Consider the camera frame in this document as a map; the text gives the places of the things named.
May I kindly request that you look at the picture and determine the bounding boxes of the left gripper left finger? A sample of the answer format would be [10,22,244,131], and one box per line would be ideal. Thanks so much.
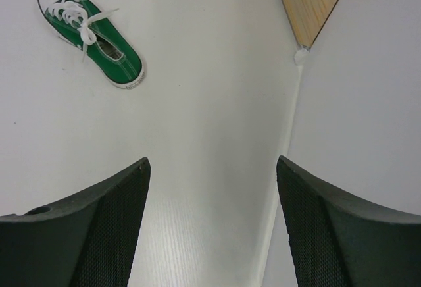
[1,157,151,286]

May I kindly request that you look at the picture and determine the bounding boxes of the white cabinet door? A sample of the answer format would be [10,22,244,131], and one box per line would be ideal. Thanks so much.
[287,0,420,214]

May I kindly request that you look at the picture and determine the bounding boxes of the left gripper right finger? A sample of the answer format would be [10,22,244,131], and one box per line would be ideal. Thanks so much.
[276,156,420,286]

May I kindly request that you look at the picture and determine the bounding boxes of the green sneaker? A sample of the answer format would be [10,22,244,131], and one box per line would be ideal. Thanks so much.
[37,0,146,89]

